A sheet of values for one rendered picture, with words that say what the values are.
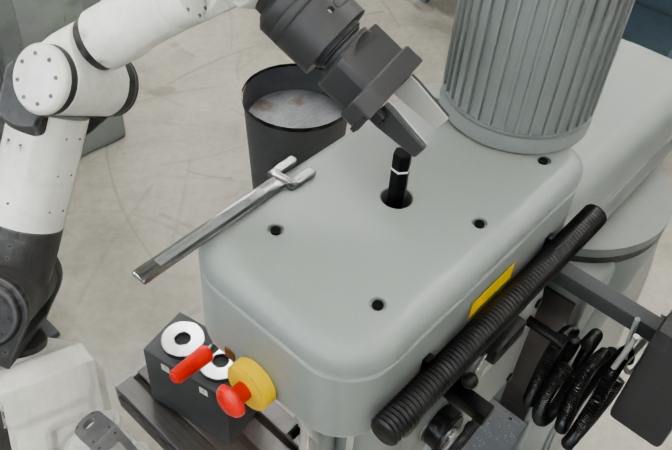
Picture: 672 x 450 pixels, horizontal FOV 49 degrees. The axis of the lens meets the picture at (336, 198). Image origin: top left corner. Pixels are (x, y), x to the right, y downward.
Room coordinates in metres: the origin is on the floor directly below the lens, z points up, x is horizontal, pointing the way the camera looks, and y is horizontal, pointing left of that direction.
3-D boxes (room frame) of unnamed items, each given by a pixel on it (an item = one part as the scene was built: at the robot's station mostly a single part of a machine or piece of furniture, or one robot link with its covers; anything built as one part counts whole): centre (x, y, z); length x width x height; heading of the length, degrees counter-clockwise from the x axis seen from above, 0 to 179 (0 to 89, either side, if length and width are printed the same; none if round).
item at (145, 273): (0.57, 0.12, 1.89); 0.24 x 0.04 x 0.01; 142
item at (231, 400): (0.43, 0.09, 1.76); 0.04 x 0.03 x 0.04; 51
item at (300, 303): (0.64, -0.08, 1.81); 0.47 x 0.26 x 0.16; 141
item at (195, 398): (0.90, 0.25, 1.07); 0.22 x 0.12 x 0.20; 62
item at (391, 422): (0.56, -0.20, 1.79); 0.45 x 0.04 x 0.04; 141
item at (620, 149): (1.02, -0.39, 1.66); 0.80 x 0.23 x 0.20; 141
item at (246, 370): (0.45, 0.08, 1.76); 0.06 x 0.02 x 0.06; 51
